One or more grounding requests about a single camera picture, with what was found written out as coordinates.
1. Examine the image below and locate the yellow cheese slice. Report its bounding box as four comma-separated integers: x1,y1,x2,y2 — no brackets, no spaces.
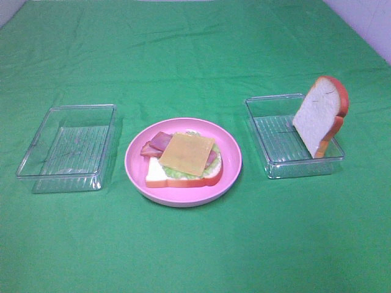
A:
158,132,215,176

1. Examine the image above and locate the bacon strip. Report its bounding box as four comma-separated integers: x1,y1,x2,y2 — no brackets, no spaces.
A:
150,131,172,151
141,141,217,168

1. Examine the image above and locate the bread slice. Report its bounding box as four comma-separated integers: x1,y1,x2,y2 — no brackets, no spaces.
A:
145,145,224,188
293,76,349,159

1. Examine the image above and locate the pink round plate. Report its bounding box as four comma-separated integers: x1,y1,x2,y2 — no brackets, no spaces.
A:
125,117,242,208

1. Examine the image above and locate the clear right bread tray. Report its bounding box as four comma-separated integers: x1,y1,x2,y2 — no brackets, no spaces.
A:
245,93,345,179

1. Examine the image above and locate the green table cloth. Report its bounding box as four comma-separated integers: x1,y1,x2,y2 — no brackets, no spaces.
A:
1,1,390,292

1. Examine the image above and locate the clear left ingredient tray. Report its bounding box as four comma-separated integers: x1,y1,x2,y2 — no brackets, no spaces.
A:
16,104,117,194

